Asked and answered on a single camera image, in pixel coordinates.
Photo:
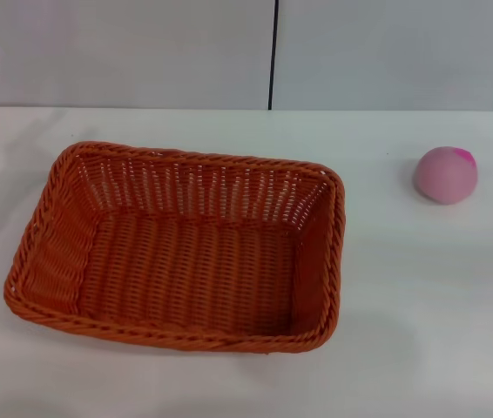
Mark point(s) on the orange woven rectangular basket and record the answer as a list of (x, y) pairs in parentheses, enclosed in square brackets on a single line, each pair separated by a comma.
[(185, 261)]

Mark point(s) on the pink toy peach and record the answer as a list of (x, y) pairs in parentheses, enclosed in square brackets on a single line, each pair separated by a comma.
[(446, 178)]

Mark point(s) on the black vertical wall strip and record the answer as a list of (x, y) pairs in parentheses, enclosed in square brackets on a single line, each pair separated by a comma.
[(273, 52)]

